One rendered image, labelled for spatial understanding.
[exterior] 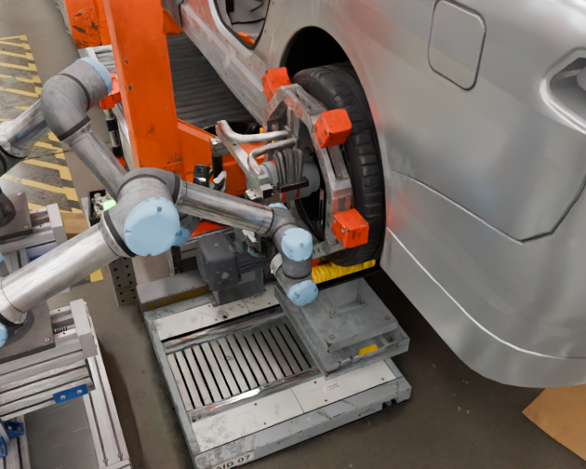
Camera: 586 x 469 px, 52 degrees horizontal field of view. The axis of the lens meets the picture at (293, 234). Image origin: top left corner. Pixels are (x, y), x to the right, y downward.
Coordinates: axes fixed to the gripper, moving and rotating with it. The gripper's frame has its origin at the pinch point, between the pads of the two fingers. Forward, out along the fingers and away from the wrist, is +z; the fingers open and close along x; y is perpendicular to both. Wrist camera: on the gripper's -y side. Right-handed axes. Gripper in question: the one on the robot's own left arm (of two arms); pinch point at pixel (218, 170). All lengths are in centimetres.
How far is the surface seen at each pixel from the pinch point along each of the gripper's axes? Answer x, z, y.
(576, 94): 97, -50, -57
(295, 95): 26.2, 8.3, -25.5
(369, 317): 52, 7, 64
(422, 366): 74, 8, 87
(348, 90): 44, 2, -31
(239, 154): 13.7, -11.2, -14.3
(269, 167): 21.1, -6.3, -7.7
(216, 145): 1.9, -2.2, -11.1
